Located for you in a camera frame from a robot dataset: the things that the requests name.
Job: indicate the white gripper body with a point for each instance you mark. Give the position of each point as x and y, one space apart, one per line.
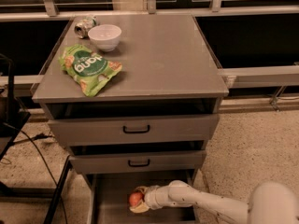
152 197

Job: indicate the red apple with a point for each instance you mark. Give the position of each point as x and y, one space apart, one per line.
135 198

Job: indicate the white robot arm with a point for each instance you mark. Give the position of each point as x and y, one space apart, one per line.
269 203

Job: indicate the grey middle drawer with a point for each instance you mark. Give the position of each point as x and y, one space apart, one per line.
142 157

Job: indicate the grey drawer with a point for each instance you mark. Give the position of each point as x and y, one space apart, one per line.
137 121
110 193
142 157

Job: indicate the grey bottom drawer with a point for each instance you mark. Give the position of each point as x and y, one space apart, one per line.
110 193

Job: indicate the grey drawer cabinet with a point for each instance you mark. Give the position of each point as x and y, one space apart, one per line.
163 57

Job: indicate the grey top drawer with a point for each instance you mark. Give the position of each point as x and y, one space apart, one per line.
137 121

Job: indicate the green chip bag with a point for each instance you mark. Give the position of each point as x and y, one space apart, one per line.
89 69

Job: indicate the black stand left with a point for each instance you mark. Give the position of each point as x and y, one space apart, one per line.
11 120

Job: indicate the white ceramic bowl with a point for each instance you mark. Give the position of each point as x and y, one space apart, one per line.
105 37

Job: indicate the crushed aluminium can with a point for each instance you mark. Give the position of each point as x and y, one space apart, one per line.
82 27

